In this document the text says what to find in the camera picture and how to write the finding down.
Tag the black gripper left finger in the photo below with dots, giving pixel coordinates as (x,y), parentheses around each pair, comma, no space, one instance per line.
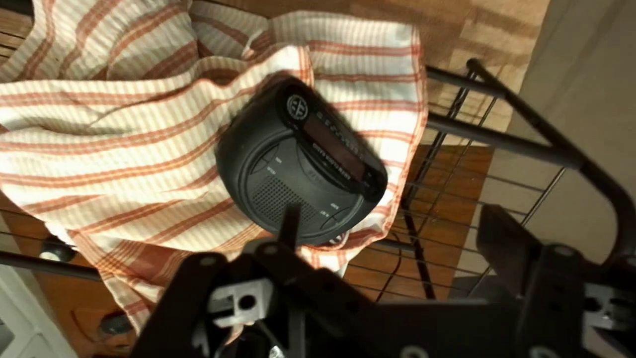
(199,299)

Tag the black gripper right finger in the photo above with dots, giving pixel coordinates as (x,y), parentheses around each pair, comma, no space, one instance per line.
(553,299)

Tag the black digital alarm clock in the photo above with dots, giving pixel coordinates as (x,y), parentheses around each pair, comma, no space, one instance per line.
(279,180)

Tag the black metal shoe rack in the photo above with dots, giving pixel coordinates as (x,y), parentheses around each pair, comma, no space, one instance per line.
(503,140)

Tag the red striped white towel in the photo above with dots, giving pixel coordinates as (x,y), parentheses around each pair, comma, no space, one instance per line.
(131,132)

